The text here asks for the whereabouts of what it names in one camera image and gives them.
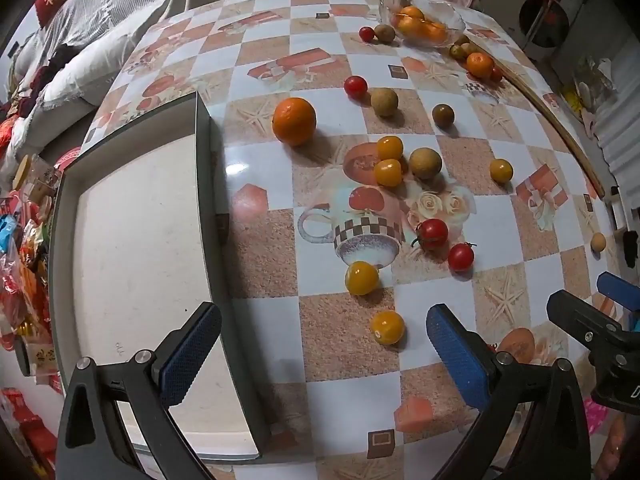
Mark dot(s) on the small orange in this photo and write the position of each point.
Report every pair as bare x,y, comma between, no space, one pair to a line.
412,12
406,26
480,65
432,33

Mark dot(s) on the person's right forearm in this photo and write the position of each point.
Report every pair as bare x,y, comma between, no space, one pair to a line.
612,452

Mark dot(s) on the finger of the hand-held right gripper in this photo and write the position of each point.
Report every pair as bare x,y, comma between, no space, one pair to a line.
622,290
580,315

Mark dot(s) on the dark brown longan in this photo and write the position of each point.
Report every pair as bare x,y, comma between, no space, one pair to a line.
443,115

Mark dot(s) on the pile of snack packets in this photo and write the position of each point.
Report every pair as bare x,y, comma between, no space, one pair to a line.
22,280

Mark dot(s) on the yellow cherry tomato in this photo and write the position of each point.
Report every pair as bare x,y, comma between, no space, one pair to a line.
362,277
388,327
388,173
389,148
500,170

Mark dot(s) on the long wooden stick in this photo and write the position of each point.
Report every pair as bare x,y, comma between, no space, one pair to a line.
550,109

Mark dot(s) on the shallow grey cardboard box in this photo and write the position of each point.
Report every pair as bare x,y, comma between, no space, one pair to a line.
140,240

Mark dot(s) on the tan longan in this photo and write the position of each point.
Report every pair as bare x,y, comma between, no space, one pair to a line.
425,163
471,49
597,242
384,33
456,51
384,102

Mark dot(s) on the large orange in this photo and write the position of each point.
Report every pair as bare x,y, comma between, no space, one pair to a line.
294,121

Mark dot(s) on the checkered printed tablecloth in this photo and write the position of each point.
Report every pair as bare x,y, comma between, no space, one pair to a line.
280,240

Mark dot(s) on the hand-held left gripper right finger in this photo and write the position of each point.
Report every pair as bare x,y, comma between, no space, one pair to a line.
457,355

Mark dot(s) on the white sofa with clothes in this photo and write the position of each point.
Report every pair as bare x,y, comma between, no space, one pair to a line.
85,77

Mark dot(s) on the clear plastic jar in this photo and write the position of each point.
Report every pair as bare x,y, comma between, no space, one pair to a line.
25,172

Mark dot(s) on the red round tin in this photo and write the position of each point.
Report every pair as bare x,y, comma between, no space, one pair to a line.
67,159

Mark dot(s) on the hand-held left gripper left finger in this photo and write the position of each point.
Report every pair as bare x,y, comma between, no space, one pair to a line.
192,355

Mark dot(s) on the red cherry tomato with stem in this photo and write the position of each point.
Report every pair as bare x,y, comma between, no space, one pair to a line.
432,233
460,257

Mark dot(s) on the clear glass bowl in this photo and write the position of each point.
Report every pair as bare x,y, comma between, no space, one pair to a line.
450,15

